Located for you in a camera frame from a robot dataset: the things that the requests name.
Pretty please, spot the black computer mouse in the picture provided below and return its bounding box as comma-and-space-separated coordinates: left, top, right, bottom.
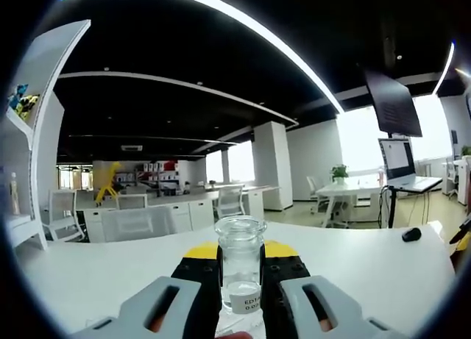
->
401, 227, 422, 243

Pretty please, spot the black monitor stand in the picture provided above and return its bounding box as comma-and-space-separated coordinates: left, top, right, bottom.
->
380, 184, 400, 230

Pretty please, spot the black yellow snack packet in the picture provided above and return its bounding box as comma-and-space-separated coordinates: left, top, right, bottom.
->
16, 93, 40, 120

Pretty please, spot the black monitor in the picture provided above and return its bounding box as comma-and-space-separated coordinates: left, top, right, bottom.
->
363, 69, 424, 138

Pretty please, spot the open laptop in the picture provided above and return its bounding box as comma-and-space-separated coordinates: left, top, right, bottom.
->
378, 137, 444, 193

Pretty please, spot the white desk row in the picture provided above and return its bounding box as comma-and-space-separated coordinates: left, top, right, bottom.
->
75, 184, 283, 243

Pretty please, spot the yellow frame stand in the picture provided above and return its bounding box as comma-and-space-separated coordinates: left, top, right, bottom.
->
93, 161, 123, 207

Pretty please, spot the clear glass reagent bottle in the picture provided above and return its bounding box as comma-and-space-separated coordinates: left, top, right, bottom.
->
214, 214, 268, 317

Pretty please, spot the mesh office chair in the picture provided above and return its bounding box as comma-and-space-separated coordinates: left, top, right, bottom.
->
99, 206, 174, 244
41, 189, 85, 243
212, 185, 244, 223

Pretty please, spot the beige drink bottle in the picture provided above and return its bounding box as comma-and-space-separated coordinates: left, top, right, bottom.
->
8, 171, 20, 215

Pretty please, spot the potted green plant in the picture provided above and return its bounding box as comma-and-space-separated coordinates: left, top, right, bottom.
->
329, 164, 350, 186

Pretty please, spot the storage shelf with boxes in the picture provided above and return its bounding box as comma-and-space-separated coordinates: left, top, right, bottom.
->
133, 160, 182, 193

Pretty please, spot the white display shelf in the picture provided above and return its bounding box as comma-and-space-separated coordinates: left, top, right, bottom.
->
0, 19, 92, 251

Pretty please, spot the white side table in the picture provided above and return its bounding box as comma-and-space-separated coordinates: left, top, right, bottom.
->
315, 176, 386, 230

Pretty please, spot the curved ceiling light strip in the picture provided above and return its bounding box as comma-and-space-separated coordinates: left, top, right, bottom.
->
60, 0, 342, 115

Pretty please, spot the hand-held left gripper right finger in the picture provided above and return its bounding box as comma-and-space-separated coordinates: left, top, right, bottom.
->
259, 240, 406, 339

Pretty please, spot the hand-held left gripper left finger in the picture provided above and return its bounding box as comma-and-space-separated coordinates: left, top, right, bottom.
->
69, 243, 224, 339

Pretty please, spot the blue snack packet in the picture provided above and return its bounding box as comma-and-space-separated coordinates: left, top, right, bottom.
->
7, 82, 30, 115

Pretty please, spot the short ceiling light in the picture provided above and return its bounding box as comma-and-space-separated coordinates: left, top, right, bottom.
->
435, 40, 456, 96

